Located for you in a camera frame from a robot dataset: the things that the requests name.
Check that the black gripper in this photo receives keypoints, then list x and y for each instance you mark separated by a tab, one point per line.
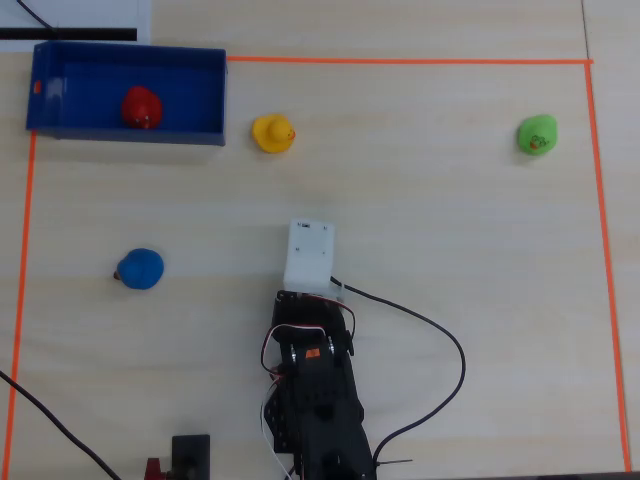
289	306

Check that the red rubber duck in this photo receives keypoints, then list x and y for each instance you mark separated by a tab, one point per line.
142	106

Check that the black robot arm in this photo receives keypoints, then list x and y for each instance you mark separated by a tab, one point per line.
325	415

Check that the blue rubber duck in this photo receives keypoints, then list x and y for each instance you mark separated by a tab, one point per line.
141	269

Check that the yellow rubber duck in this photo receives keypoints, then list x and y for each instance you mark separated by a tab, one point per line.
270	133

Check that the green rubber duck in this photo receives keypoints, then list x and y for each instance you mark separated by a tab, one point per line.
536	134

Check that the blue plastic box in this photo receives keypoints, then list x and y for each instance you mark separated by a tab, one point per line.
75	100

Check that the black zip tie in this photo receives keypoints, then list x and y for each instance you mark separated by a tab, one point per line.
395	462

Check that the black clamp block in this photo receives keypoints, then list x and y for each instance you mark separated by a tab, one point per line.
191	450

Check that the orange tape strip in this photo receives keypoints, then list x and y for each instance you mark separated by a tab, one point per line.
22	260
605	250
400	61

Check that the black flat bar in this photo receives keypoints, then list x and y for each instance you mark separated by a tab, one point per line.
90	34

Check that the white camera housing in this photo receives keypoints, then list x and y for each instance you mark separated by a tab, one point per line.
310	255

